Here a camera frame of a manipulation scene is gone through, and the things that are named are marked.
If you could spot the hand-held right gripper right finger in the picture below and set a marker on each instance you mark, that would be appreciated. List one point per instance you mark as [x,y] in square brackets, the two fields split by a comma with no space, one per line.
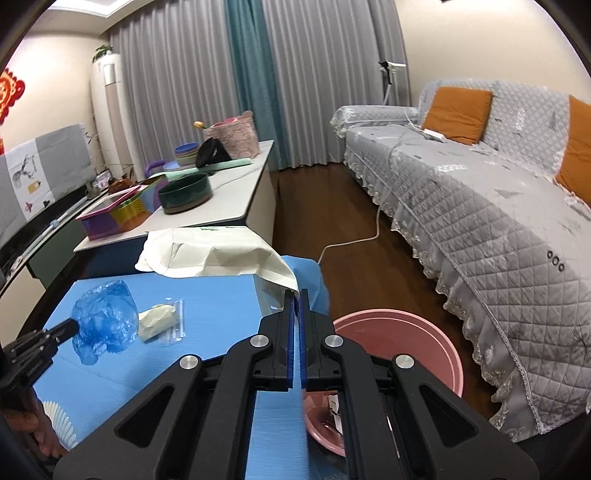
[304,341]

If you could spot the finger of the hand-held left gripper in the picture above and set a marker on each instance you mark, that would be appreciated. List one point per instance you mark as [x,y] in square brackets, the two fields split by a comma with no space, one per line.
[60,332]

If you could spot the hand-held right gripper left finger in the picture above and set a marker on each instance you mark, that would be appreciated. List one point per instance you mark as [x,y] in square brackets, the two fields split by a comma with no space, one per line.
[290,341]

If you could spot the blue plastic bag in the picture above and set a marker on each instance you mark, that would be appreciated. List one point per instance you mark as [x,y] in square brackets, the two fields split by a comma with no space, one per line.
[106,318]

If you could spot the pink plastic basin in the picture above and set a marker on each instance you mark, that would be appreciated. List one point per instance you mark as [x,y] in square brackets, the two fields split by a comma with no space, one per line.
[415,341]

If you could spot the white plastic bag green print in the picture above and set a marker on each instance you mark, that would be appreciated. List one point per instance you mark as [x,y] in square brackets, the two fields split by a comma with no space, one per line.
[207,254]

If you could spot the person's left hand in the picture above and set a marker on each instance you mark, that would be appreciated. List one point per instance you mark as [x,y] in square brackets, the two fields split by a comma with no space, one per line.
[32,424]

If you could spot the white foam net sleeve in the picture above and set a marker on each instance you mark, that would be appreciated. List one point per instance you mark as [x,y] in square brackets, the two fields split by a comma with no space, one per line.
[64,424]

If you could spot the television cabinet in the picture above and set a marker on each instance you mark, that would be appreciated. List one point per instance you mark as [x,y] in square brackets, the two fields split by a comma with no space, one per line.
[60,249]

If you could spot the clear bag with white item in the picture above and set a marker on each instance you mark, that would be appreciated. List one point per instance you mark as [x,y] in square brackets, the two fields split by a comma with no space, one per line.
[154,321]

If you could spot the white blue rod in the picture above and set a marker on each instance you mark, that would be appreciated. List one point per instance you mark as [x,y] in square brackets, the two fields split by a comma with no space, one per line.
[55,225]

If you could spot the colourful striped box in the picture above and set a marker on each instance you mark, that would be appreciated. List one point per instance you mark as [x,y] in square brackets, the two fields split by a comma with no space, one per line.
[124,214]

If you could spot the white coffee table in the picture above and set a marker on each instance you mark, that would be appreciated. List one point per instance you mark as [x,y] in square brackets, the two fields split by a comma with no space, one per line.
[240,194]

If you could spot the brown ornament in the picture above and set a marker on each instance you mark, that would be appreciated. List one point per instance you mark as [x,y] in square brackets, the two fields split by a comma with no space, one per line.
[121,182]

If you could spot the grey television cover cloth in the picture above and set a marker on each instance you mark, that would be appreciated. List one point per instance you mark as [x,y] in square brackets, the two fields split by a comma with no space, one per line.
[64,157]

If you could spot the dark green round basin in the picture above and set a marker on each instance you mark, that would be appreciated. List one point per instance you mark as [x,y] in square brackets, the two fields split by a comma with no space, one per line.
[184,196]

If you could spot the purple cup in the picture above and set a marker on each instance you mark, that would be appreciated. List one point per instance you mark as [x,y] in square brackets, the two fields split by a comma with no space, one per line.
[150,166]

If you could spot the black hat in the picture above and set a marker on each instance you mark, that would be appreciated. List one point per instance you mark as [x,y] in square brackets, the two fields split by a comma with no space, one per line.
[210,152]

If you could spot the grey quilted sofa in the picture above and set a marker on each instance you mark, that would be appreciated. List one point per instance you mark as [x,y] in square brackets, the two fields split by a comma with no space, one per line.
[461,207]

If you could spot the stack of pastel bowls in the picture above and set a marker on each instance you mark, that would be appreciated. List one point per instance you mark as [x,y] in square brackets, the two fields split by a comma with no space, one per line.
[186,154]

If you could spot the pink patterned bag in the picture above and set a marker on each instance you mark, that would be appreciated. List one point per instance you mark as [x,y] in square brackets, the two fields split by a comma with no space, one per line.
[238,134]

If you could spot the white tower air conditioner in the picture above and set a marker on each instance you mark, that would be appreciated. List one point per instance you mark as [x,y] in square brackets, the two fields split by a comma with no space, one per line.
[111,115]

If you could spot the white power strip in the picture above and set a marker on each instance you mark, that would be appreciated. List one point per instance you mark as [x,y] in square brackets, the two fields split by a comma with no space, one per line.
[433,135]

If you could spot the orange cushion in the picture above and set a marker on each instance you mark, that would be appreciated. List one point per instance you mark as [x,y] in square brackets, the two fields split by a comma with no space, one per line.
[457,115]
[577,157]

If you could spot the grey curtain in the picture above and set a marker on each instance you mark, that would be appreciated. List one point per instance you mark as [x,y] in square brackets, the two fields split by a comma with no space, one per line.
[332,69]
[175,69]

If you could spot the teal curtain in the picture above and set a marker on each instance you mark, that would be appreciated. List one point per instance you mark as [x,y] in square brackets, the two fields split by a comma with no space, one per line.
[249,69]

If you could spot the green leafy plant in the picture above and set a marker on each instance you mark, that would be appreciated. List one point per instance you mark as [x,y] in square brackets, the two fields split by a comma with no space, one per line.
[104,53]

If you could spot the red knot wall decoration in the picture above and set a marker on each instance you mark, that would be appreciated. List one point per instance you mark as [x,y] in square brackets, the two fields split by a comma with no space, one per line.
[7,92]

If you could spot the white camera stand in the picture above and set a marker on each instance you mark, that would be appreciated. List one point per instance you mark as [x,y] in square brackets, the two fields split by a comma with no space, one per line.
[390,67]

